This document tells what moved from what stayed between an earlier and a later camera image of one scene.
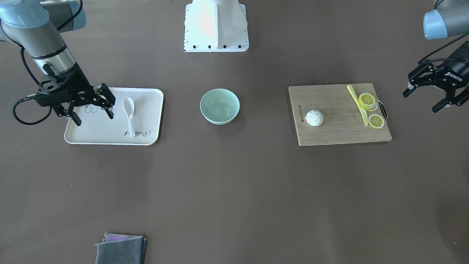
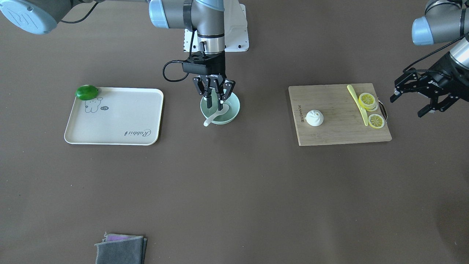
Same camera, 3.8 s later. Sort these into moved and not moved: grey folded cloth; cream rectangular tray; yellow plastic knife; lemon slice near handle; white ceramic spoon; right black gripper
Moved: white ceramic spoon; right black gripper
Not moved: lemon slice near handle; yellow plastic knife; grey folded cloth; cream rectangular tray
